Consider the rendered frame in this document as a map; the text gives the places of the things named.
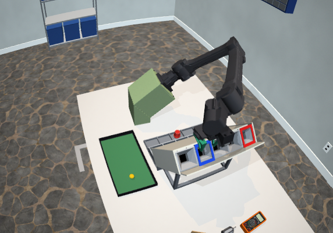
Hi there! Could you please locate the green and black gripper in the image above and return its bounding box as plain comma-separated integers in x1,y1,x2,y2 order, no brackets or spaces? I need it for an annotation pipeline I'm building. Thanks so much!
193,124,218,152

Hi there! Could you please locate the orange digital multimeter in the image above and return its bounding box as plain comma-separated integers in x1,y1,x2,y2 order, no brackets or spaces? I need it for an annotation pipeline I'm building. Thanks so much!
240,211,266,233

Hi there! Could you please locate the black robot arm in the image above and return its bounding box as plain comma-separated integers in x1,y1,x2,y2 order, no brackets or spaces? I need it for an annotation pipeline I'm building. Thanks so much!
156,36,246,147

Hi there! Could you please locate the red plug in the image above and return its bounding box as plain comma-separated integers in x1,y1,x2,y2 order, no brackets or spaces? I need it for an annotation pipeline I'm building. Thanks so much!
173,130,180,139

